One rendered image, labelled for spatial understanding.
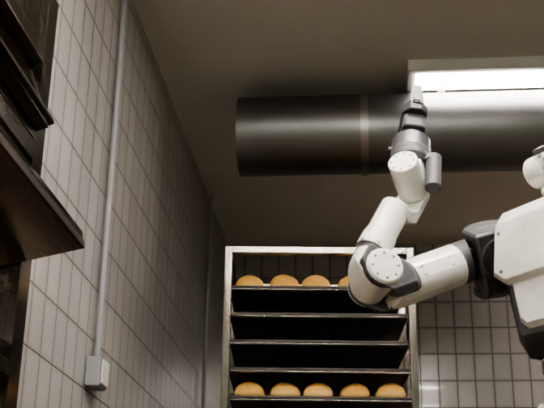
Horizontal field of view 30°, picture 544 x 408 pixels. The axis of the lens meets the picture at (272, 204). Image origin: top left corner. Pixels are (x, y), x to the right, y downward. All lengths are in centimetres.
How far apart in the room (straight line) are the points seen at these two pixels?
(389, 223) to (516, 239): 27
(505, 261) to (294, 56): 208
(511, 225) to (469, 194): 327
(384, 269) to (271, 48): 198
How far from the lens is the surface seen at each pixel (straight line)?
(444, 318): 587
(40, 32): 259
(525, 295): 198
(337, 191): 518
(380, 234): 209
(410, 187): 219
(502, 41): 391
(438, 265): 209
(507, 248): 202
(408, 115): 231
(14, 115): 237
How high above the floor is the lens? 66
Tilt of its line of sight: 21 degrees up
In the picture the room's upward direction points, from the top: 1 degrees clockwise
